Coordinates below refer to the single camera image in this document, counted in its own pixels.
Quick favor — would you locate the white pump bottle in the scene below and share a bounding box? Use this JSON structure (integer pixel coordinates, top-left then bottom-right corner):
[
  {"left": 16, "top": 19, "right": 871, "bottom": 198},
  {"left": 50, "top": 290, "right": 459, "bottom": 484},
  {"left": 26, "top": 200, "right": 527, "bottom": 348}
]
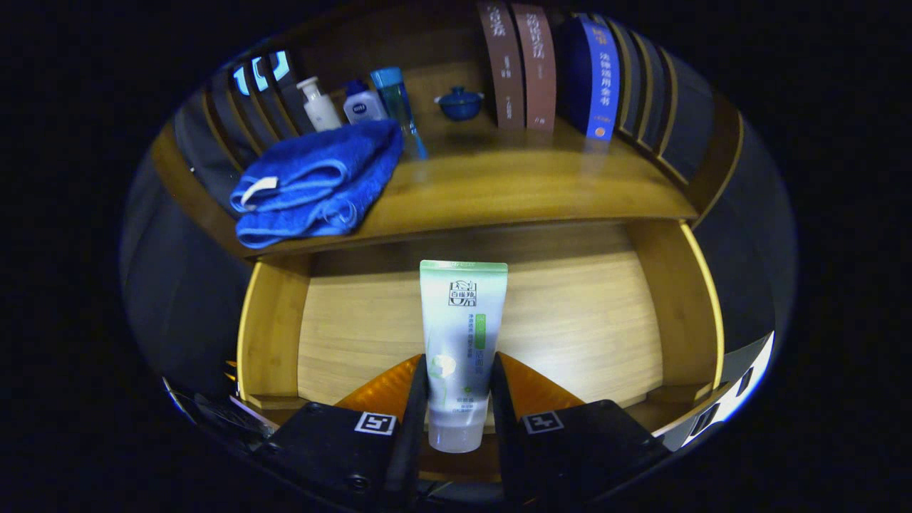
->
[{"left": 296, "top": 76, "right": 343, "bottom": 133}]

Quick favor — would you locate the wooden countertop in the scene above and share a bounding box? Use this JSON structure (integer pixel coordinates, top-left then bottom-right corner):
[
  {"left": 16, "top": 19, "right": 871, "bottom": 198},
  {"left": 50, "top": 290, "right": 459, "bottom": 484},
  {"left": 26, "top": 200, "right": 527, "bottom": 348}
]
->
[{"left": 214, "top": 107, "right": 699, "bottom": 259}]

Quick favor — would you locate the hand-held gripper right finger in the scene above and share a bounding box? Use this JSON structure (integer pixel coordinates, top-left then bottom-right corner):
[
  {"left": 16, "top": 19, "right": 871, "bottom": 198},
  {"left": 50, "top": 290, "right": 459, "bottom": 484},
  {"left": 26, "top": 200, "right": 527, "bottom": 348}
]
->
[{"left": 489, "top": 351, "right": 668, "bottom": 507}]

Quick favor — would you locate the blue book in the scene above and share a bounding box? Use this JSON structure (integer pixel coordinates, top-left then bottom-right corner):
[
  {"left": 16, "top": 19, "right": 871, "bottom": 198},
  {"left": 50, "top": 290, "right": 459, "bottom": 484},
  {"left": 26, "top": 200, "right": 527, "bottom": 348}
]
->
[{"left": 563, "top": 14, "right": 619, "bottom": 142}]

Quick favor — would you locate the wooden cabinet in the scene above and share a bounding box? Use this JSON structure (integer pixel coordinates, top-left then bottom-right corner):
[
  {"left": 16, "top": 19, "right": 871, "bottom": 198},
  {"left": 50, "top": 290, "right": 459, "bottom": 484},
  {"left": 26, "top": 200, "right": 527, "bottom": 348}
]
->
[{"left": 150, "top": 0, "right": 745, "bottom": 261}]

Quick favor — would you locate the dark brown book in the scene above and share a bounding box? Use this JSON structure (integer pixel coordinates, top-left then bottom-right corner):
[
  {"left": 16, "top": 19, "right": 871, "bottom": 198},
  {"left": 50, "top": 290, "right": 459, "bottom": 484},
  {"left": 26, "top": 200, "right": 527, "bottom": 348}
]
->
[{"left": 477, "top": 1, "right": 526, "bottom": 130}]

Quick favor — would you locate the wooden drawer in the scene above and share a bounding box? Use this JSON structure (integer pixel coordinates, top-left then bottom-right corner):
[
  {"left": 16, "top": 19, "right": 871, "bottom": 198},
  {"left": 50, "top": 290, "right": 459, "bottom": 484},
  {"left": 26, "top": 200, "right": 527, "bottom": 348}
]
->
[{"left": 237, "top": 219, "right": 726, "bottom": 485}]

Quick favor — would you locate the reddish brown book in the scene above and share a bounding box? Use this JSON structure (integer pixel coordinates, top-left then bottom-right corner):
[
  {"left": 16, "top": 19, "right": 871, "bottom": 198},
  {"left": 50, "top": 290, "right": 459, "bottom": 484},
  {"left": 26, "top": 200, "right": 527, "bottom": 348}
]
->
[{"left": 512, "top": 4, "right": 558, "bottom": 133}]

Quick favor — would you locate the white device with dark slots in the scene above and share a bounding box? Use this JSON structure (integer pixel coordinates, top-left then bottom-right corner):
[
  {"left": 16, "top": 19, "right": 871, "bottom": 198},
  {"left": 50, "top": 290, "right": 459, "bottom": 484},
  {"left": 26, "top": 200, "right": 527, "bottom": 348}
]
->
[{"left": 652, "top": 331, "right": 776, "bottom": 453}]

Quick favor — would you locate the folded blue towel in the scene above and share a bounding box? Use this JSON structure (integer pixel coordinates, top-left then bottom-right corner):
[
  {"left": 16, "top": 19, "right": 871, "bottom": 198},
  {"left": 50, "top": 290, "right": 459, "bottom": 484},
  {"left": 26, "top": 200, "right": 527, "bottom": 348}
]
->
[{"left": 229, "top": 119, "right": 405, "bottom": 250}]

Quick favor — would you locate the white and green tube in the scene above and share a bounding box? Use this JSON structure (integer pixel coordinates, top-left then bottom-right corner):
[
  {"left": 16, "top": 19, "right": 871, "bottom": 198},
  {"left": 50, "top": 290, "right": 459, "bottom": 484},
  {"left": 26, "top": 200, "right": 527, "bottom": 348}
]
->
[{"left": 419, "top": 260, "right": 509, "bottom": 454}]

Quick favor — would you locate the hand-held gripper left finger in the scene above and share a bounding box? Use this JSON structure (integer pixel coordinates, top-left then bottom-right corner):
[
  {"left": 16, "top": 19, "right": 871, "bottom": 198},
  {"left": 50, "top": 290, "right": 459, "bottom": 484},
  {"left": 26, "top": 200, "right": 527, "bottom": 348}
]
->
[{"left": 258, "top": 353, "right": 430, "bottom": 512}]

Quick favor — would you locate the white bottle with blue cap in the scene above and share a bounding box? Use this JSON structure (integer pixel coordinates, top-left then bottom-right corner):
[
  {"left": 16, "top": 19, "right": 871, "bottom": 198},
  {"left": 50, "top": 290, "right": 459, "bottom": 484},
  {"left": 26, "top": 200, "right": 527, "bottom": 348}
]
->
[{"left": 343, "top": 78, "right": 389, "bottom": 125}]

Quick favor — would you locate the teal translucent bottle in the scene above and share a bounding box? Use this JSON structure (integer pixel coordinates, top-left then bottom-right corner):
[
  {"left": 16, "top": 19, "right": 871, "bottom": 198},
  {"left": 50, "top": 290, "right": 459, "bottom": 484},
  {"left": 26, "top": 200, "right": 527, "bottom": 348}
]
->
[{"left": 369, "top": 67, "right": 430, "bottom": 161}]

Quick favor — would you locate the small blue lidded cup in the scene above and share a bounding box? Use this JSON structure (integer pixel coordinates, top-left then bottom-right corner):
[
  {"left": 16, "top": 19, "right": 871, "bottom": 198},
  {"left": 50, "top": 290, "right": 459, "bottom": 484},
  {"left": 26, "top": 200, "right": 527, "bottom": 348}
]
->
[{"left": 435, "top": 86, "right": 485, "bottom": 122}]

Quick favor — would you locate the black backdrop cloth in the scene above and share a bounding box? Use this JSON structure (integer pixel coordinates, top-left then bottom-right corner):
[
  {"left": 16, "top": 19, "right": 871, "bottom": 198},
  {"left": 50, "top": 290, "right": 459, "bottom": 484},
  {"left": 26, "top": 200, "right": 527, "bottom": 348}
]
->
[{"left": 120, "top": 43, "right": 797, "bottom": 400}]

